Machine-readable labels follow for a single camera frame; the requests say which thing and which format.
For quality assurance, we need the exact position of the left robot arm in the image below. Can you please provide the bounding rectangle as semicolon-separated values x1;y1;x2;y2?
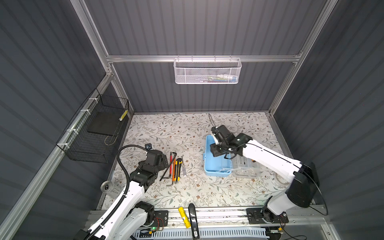
74;144;169;240

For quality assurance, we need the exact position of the yellow tube in basket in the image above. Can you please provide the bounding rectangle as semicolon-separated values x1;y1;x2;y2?
119;110;129;122

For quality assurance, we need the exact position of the white wire mesh basket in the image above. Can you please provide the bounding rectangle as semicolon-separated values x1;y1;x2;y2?
173;58;242;85

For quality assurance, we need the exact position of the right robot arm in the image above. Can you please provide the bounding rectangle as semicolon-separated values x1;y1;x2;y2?
210;125;320;223

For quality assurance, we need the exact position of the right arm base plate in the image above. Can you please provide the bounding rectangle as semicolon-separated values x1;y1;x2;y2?
246;208;289;224

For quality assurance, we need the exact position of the red handled tool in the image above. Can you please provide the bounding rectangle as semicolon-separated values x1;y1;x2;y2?
169;152;174;177

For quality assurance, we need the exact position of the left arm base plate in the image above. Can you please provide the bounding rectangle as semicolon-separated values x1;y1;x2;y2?
143;210;169;228

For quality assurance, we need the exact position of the orange handled screwdriver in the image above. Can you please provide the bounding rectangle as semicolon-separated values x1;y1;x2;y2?
172;159;177;184

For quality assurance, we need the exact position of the black pad in basket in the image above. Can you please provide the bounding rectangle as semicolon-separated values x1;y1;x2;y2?
87;112;123;137

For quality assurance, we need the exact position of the black wire basket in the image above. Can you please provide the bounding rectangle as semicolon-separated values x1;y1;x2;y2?
57;90;130;164

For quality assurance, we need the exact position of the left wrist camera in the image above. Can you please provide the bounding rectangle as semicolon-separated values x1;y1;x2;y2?
145;144;153;151

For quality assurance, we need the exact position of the clear tape roll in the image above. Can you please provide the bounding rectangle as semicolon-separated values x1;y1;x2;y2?
275;174;289;186

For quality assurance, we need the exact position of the clear handle screwdriver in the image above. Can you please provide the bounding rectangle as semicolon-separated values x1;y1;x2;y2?
181;155;187;177

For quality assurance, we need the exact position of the blue plastic tool box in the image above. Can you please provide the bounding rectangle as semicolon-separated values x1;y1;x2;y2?
202;133;262;178

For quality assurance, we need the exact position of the yellow marker on rail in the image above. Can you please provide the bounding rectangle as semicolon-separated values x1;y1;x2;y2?
178;207;191;229

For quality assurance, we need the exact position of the black handle tool on rail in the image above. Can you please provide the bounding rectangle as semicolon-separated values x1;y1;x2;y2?
188;203;200;240

